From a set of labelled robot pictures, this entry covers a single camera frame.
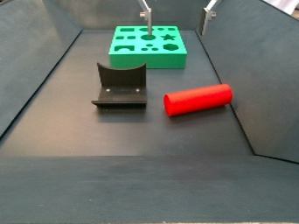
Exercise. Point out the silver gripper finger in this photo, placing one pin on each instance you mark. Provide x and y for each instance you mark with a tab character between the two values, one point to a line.
147	15
209	14

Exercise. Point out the red cylinder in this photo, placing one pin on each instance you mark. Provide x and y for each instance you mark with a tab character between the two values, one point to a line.
197	99

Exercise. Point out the green shape sorter block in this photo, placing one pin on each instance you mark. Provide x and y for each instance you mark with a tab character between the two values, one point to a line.
161	50

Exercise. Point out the black curved cradle stand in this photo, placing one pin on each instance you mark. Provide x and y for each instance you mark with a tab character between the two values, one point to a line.
122	86

